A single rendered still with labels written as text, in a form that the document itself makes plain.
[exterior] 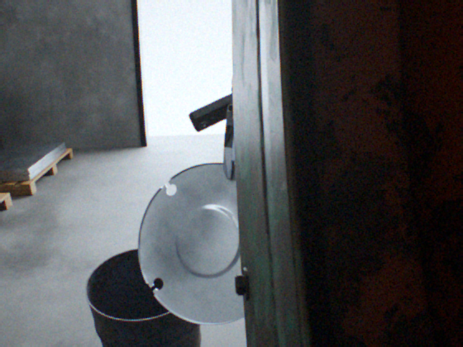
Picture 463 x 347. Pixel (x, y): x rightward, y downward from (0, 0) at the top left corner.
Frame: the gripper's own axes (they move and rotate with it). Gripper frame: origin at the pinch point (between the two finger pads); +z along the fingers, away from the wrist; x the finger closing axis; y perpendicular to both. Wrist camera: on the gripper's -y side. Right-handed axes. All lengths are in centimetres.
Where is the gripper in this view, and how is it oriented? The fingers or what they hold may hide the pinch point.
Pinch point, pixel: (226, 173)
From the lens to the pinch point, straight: 60.3
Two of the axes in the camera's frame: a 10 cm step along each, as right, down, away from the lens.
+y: 9.8, 0.6, -1.6
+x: 1.2, 4.1, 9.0
